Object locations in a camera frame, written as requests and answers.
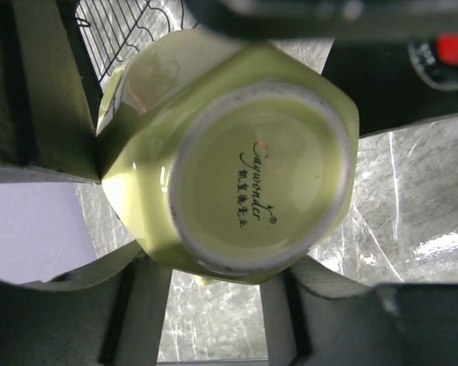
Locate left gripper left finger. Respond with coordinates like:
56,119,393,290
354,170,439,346
0,242,172,365

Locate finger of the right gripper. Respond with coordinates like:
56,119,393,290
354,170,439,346
186,1,458,136
0,1,99,183

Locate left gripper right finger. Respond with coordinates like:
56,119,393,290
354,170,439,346
260,257,458,365

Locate yellow-green faceted mug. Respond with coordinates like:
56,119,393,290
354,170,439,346
97,29,360,284

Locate black wire dish rack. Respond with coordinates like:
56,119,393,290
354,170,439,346
57,0,198,104

